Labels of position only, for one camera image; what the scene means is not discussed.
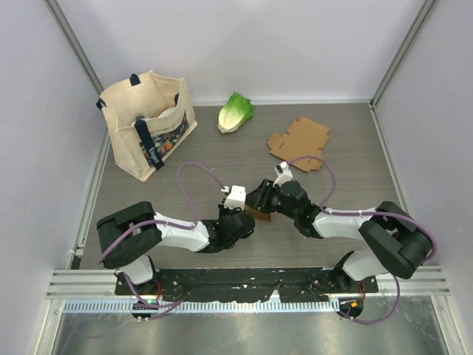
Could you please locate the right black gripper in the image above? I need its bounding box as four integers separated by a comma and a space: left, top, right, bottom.
245, 179, 298, 220

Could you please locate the brown cardboard box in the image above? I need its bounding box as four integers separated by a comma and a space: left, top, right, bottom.
245, 206, 273, 223

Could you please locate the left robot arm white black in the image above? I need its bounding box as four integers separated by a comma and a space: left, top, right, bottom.
96, 201, 256, 295

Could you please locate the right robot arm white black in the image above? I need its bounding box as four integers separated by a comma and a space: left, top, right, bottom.
246, 180, 435, 292

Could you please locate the green lettuce head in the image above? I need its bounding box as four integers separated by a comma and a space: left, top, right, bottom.
217, 92, 254, 133

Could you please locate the white item inside bag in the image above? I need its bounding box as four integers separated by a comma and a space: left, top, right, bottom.
159, 107, 176, 118

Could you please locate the beige canvas tote bag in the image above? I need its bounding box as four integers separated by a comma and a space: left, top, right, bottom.
96, 70, 197, 182

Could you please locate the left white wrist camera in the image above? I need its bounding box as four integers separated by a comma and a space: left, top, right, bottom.
221, 185, 246, 210

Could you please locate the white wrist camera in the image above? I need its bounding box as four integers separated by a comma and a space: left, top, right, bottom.
221, 185, 246, 210
273, 161, 293, 187

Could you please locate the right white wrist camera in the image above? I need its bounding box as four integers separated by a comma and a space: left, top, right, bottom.
273, 161, 293, 187

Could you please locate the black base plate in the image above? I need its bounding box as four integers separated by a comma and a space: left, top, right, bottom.
135, 268, 378, 303

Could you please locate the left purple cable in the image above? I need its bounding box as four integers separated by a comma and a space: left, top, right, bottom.
98, 161, 230, 321

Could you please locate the white slotted cable duct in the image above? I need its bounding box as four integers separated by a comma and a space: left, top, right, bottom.
62, 299, 339, 314

